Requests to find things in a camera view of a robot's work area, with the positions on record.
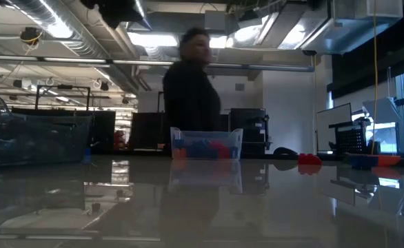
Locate small red block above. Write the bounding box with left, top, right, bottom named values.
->
left=208, top=141, right=225, bottom=153

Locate grey translucent bin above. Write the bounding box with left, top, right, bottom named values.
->
left=0, top=90, right=93, bottom=168

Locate clear plastic bin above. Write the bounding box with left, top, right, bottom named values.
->
left=170, top=126, right=245, bottom=161

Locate person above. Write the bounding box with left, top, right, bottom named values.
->
left=162, top=26, right=223, bottom=138

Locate black cabinet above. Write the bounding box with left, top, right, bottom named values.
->
left=229, top=107, right=270, bottom=159

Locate black partition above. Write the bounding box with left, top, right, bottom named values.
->
left=10, top=107, right=117, bottom=154
left=128, top=112, right=231, bottom=149

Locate horizontal ceiling pipe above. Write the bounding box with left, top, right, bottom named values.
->
left=0, top=54, right=316, bottom=72

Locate ceiling light panel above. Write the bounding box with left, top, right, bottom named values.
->
left=208, top=35, right=229, bottom=50
left=127, top=32, right=179, bottom=48

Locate red background object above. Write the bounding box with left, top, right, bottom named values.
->
left=113, top=130, right=126, bottom=149

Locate grey ceiling unit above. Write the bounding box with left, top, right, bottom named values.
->
left=203, top=10, right=228, bottom=32

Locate red rectangular block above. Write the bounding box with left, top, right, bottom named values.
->
left=297, top=153, right=323, bottom=166

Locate whiteboard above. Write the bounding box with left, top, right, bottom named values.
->
left=314, top=102, right=354, bottom=152

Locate white paper sheet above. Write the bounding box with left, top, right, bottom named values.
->
left=361, top=96, right=403, bottom=125

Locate silver angled ceiling duct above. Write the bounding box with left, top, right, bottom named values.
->
left=229, top=1, right=310, bottom=51

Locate black station frame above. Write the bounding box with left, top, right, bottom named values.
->
left=34, top=84, right=91, bottom=112

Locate long silver ceiling duct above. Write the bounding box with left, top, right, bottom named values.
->
left=7, top=0, right=144, bottom=93

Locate black wire basket cart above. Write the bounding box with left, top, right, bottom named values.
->
left=328, top=120, right=374, bottom=155

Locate yellow hanging cable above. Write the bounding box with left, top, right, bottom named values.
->
left=370, top=0, right=379, bottom=155

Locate hanging cable reel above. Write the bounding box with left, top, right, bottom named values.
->
left=19, top=26, right=45, bottom=48

